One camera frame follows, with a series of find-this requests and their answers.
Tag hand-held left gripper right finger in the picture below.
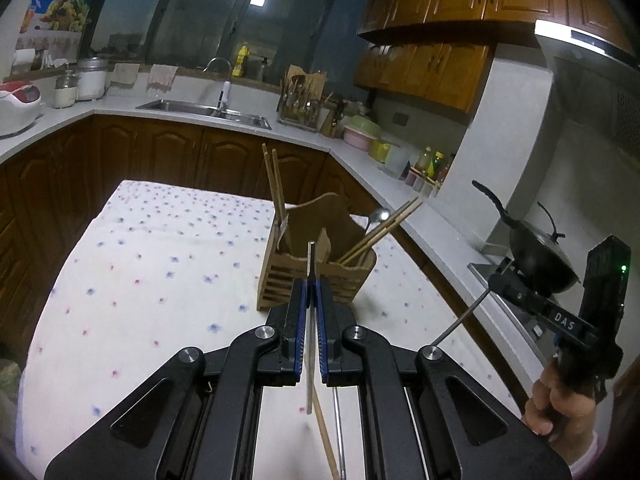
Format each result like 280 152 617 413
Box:
314 280 572 480

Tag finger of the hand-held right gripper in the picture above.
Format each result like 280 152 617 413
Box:
487 259 532 307

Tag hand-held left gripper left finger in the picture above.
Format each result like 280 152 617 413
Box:
44 280 308 480

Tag wooden utensil holder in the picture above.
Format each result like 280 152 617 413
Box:
256 192 378 313

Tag wooden chopstick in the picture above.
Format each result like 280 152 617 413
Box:
312 400 342 480
271 148 291 226
337 197 420 265
261 143 284 228
345 200 424 266

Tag metal spoon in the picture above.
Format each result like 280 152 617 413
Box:
366 207 391 235

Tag person's right forearm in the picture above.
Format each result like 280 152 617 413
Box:
550 410 613 480

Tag person's right hand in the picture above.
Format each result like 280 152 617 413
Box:
520 360 601 443

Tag steel stove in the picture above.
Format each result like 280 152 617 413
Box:
467 242 556 346

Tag black wok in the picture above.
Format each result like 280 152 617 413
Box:
472 180 581 295

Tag spice jar set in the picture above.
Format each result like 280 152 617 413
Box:
405 167 443 198

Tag floral tablecloth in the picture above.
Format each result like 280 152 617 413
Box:
15 180 526 480

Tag pink basin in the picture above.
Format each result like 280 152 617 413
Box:
342 127 381 150

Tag knife block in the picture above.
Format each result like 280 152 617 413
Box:
320 92 347 138

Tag green basin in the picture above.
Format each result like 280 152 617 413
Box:
345 114 382 133

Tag utensil drying rack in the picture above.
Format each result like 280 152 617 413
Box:
277 67 328 133

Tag steel range hood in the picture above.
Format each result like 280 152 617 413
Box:
532 17 640 142

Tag wooden lower cabinets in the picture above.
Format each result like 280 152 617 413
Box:
0 112 536 411

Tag wooden cabinets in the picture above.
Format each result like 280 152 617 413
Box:
352 0 631 113
0 112 536 411

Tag steel sink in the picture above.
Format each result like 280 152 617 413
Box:
136 99 272 131

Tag kitchen faucet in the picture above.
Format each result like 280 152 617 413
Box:
204 57 233 111

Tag wooden cutting board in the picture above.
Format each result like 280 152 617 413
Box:
287 65 328 106

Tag wooden upper cabinets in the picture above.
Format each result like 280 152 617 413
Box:
352 0 631 113

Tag hanging dish towel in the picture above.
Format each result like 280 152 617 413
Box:
148 64 179 92
110 62 141 86

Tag dark kitchen window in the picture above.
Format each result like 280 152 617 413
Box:
82 0 373 96

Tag white pot with steel lid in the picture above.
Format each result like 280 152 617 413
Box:
76 56 109 102

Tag glass jar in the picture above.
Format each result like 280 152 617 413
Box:
52 71 80 109

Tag red white rice cooker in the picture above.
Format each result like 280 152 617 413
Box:
0 80 45 137

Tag tropical fruit wall poster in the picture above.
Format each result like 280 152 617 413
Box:
17 0 108 61

